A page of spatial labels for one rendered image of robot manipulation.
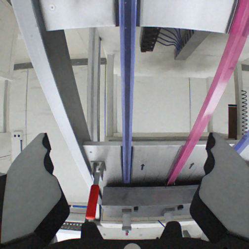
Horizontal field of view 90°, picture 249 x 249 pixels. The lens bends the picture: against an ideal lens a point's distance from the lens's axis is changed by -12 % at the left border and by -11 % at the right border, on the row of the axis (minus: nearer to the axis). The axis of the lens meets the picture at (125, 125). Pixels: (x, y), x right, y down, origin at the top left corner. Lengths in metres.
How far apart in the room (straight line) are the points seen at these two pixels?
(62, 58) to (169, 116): 1.90
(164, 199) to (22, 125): 2.31
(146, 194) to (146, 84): 1.78
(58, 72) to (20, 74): 2.46
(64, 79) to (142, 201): 0.31
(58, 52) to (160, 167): 0.28
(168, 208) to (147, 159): 0.17
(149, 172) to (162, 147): 0.10
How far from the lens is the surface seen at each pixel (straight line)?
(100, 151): 0.27
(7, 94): 1.27
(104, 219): 0.50
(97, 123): 0.50
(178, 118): 2.08
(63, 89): 0.19
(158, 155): 0.28
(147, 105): 1.98
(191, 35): 0.55
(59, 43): 0.20
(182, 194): 0.40
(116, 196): 0.37
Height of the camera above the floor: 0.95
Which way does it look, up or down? level
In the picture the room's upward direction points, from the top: 180 degrees clockwise
